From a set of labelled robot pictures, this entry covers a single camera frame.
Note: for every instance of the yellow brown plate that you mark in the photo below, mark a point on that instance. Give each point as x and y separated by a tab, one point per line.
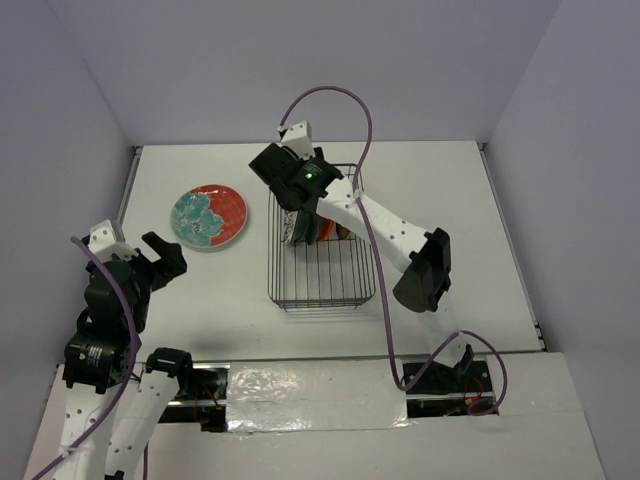
343	233

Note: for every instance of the orange plate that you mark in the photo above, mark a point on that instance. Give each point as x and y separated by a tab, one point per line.
325	227

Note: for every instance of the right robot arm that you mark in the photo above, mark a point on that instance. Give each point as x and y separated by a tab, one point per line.
423	258

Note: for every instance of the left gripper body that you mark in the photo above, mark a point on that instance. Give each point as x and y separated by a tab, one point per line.
148	281

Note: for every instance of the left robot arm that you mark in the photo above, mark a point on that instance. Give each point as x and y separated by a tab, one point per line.
111	413

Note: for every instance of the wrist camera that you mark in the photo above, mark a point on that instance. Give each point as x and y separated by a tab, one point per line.
298	139
107	242

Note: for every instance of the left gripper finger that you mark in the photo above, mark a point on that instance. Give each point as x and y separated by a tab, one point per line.
170	264
141	264

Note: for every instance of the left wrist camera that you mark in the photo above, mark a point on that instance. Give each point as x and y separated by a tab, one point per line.
107	242

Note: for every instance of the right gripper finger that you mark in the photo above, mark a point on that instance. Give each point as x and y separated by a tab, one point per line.
309	222
290	222

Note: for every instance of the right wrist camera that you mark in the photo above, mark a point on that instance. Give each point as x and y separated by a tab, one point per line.
298	139

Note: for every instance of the silver foil tape patch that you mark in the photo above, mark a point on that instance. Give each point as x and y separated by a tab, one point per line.
326	395

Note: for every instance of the wire dish rack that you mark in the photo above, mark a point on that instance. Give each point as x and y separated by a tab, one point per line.
327	274

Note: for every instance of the dark green plate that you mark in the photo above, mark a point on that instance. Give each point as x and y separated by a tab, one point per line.
297	230

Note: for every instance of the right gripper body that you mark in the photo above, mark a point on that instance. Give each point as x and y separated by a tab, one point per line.
297	159

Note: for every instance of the black mounting rail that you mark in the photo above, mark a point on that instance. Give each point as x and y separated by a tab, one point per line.
204	403

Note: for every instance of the red plate with teal flower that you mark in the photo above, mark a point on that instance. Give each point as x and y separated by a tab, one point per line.
209	217

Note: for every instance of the speckled white plate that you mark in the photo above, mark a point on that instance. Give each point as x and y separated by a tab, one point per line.
286	239

